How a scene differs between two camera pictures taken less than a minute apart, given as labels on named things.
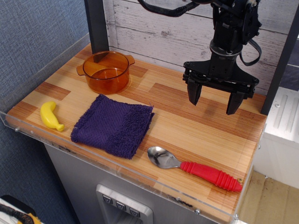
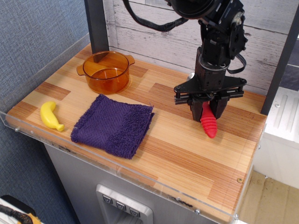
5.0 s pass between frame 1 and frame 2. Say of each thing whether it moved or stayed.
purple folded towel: stayed
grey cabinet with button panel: stayed
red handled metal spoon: moved
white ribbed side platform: stayed
